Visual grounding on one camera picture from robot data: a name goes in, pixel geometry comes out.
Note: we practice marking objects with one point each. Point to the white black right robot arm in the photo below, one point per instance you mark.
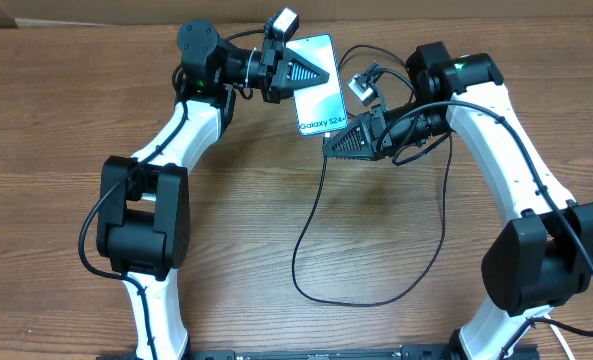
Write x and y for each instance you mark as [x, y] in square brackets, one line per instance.
[543, 255]

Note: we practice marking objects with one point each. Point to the cardboard backdrop panel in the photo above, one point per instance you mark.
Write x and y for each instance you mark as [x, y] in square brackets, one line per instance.
[15, 13]

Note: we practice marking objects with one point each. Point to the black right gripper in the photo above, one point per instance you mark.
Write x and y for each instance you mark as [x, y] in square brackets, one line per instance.
[369, 126]

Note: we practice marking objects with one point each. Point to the blue Galaxy smartphone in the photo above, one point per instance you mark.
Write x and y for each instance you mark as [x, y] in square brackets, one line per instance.
[319, 109]

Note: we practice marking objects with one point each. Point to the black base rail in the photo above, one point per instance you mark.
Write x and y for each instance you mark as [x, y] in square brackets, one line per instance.
[316, 354]

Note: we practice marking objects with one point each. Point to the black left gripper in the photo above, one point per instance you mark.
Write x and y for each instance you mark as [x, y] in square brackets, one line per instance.
[277, 72]

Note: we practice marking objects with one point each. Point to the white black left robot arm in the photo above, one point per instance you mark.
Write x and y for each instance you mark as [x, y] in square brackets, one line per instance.
[143, 212]

